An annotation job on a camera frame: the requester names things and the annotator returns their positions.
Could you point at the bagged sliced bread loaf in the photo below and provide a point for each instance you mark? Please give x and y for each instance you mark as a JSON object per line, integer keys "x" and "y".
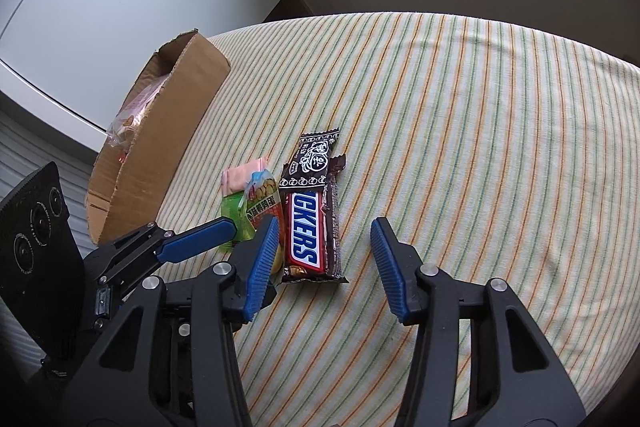
{"x": 129, "y": 119}

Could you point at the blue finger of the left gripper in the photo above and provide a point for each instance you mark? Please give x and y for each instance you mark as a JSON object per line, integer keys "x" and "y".
{"x": 116, "y": 268}

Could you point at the black white wrapper snack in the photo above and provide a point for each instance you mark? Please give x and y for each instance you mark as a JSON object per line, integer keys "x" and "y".
{"x": 311, "y": 159}

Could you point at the green snack packet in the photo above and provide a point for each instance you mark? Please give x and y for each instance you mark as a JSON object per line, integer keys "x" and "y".
{"x": 233, "y": 207}

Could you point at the pink snack packet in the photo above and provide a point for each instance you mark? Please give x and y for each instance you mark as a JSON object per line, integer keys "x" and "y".
{"x": 234, "y": 180}

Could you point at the brown cardboard box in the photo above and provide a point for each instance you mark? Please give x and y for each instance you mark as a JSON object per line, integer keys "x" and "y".
{"x": 128, "y": 185}

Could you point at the Snickers bar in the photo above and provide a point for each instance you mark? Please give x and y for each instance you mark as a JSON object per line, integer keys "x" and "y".
{"x": 312, "y": 231}

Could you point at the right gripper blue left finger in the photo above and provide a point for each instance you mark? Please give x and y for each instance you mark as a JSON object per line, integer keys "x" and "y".
{"x": 168, "y": 357}

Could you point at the colourful jelly snack pouch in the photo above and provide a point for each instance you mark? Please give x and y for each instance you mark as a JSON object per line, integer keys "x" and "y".
{"x": 262, "y": 199}

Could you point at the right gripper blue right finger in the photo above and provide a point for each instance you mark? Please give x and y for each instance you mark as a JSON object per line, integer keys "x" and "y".
{"x": 516, "y": 377}

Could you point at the striped tablecloth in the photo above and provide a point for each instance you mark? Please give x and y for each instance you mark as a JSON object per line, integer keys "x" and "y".
{"x": 493, "y": 149}

